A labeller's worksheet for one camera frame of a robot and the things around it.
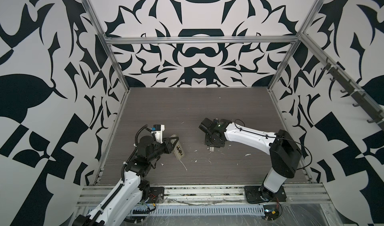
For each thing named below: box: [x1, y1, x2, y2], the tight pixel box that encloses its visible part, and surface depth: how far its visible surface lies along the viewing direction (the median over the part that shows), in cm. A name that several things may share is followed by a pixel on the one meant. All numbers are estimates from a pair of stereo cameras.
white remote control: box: [169, 134, 186, 160], surface depth 79 cm
